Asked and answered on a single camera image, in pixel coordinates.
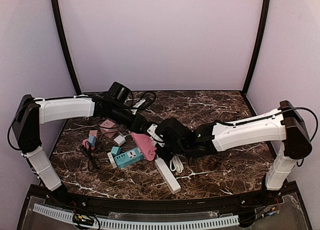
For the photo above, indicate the white usb charger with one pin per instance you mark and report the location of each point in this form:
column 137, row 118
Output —
column 120, row 140

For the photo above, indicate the pink triangular power strip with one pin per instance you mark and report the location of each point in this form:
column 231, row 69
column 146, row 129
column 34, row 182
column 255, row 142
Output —
column 144, row 143

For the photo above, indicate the black front rail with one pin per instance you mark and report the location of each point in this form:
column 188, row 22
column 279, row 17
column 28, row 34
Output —
column 239, row 203

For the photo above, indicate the teal power strip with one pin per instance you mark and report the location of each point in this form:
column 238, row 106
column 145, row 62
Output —
column 128, row 158

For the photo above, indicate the bright pink plug adapter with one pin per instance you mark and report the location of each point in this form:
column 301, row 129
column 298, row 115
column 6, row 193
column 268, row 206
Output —
column 86, row 143

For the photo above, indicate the white slotted cable duct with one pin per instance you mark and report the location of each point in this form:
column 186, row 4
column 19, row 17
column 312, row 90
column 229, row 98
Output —
column 140, row 221

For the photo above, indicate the left circuit board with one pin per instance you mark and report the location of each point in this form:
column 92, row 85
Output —
column 82, row 219

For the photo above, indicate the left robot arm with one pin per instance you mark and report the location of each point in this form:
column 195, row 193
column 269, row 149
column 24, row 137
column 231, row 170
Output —
column 34, row 112

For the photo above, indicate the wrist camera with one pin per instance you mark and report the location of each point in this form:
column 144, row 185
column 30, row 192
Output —
column 155, row 139
column 146, row 99

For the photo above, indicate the black frame post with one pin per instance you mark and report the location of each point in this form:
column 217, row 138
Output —
column 64, row 46
column 257, row 46

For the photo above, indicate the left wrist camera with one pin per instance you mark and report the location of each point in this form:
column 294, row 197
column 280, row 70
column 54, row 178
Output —
column 146, row 99

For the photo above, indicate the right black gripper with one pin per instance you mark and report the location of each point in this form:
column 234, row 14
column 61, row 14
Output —
column 163, row 151

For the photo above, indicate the pink cube socket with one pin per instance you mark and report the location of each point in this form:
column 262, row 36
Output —
column 108, row 128

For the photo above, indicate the left black frame post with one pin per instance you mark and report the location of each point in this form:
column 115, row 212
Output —
column 64, row 46

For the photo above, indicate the right black frame post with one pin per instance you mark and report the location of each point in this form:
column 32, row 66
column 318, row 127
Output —
column 257, row 46

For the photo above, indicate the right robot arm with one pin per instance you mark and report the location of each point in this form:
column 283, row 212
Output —
column 283, row 124

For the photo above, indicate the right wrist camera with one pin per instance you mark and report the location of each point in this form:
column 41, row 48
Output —
column 155, row 139

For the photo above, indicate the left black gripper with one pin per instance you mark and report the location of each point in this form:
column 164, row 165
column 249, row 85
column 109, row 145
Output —
column 139, row 123

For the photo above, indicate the light pink charger block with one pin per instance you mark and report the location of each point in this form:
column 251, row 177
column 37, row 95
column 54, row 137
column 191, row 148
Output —
column 92, row 137

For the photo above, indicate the teal charger plug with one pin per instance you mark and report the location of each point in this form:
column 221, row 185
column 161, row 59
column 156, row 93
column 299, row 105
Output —
column 116, row 150

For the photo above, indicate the white power strip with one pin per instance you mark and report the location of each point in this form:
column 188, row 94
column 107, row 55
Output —
column 167, row 176

